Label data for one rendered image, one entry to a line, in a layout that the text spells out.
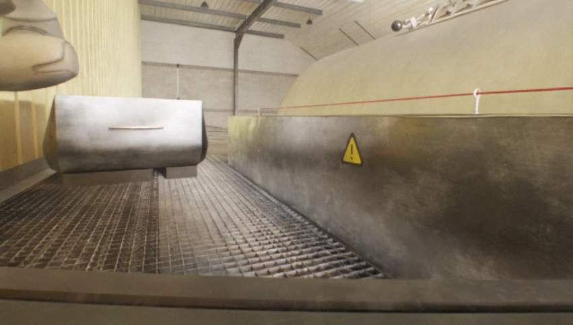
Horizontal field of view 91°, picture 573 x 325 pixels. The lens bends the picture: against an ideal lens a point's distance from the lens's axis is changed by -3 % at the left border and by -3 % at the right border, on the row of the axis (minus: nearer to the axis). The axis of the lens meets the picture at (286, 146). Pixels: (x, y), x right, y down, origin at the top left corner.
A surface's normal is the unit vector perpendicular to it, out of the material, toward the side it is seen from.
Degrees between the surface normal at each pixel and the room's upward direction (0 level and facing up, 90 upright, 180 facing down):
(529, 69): 65
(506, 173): 90
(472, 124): 90
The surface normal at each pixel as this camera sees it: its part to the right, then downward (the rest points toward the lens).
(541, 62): -0.82, -0.40
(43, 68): 0.58, 0.48
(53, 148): -0.40, 0.14
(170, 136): 0.49, 0.07
